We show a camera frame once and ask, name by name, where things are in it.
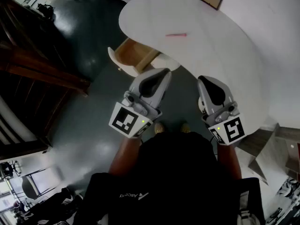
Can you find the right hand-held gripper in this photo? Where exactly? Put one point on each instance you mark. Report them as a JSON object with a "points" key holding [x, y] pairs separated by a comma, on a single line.
{"points": [[220, 111]]}

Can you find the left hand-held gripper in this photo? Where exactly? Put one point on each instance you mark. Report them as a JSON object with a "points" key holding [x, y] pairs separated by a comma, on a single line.
{"points": [[143, 102]]}

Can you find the pink makeup pen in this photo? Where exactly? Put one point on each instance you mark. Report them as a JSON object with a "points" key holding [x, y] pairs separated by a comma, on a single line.
{"points": [[176, 35]]}

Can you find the person's left forearm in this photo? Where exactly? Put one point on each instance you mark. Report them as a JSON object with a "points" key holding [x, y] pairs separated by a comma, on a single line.
{"points": [[124, 156]]}

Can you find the person's right forearm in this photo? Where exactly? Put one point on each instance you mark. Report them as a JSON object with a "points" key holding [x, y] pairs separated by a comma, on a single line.
{"points": [[230, 160]]}

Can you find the white ribbed table leg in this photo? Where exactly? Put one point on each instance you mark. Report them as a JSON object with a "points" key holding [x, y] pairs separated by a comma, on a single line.
{"points": [[167, 62]]}

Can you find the person's right shoe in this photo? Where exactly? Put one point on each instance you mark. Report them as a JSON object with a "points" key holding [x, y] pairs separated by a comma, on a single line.
{"points": [[185, 128]]}

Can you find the person's shoe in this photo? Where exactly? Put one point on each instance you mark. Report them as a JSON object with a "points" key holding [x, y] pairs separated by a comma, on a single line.
{"points": [[185, 128], [159, 127]]}

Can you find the person's left shoe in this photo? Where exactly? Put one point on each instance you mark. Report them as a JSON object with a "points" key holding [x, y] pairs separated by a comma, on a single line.
{"points": [[159, 127]]}

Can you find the grey wood-grain cabinet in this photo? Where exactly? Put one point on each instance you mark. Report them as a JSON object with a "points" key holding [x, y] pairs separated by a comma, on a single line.
{"points": [[269, 149]]}

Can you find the person's black clothing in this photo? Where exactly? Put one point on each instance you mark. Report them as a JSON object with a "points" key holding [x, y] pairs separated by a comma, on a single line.
{"points": [[175, 177]]}

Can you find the dark wooden staircase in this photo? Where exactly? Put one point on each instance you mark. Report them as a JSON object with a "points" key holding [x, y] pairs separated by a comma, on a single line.
{"points": [[35, 62]]}

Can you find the black office chair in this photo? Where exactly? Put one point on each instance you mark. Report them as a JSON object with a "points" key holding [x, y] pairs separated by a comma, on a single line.
{"points": [[45, 9]]}

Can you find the black and white patterned item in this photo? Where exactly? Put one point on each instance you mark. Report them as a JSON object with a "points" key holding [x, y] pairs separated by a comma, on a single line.
{"points": [[289, 196]]}

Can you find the white curved railing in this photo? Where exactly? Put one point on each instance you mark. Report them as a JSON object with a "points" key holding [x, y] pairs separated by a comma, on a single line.
{"points": [[14, 123]]}

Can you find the black bag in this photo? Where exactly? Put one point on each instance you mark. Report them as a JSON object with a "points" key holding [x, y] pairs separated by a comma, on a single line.
{"points": [[54, 207]]}

